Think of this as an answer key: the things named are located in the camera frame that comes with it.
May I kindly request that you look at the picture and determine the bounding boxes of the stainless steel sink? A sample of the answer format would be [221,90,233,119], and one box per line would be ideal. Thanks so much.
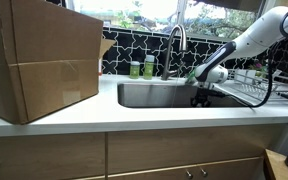
[117,82,254,109]

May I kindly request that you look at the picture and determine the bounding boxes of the green sponge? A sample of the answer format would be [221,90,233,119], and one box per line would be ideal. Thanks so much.
[184,69,198,84]

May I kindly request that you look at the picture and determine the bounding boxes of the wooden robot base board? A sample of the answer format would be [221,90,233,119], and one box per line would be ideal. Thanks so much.
[263,148,288,180]

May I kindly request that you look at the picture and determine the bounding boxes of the pink flower plant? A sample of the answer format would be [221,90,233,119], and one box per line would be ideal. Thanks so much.
[250,59,268,71]

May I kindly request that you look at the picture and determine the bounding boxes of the brushed steel gooseneck faucet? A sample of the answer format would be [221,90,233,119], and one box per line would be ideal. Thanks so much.
[160,24,188,81]

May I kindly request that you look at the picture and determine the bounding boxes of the tall green soap bottle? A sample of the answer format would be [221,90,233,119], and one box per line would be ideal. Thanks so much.
[143,54,156,81]

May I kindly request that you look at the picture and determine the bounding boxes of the metal wire dish rack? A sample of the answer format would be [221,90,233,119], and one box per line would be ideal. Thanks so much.
[218,68,288,104]

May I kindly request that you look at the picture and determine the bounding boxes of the brown cardboard box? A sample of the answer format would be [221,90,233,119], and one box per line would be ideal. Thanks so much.
[0,0,117,125]

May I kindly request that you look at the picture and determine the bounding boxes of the kitchen window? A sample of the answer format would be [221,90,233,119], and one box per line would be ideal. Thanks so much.
[65,0,268,39]

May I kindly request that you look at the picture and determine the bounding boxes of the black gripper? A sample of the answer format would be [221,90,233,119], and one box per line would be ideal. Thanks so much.
[190,81,227,108]

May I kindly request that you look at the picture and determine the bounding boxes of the short green soap bottle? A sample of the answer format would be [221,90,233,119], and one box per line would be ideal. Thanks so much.
[129,60,141,80]

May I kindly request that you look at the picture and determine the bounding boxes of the wooden cabinet door with knobs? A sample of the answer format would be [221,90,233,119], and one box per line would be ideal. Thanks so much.
[107,156,264,180]

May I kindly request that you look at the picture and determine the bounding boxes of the wide wooden drawer front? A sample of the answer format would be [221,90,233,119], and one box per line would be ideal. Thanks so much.
[107,124,287,175]

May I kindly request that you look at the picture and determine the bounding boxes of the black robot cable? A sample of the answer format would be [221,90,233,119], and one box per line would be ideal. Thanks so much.
[213,2,288,109]

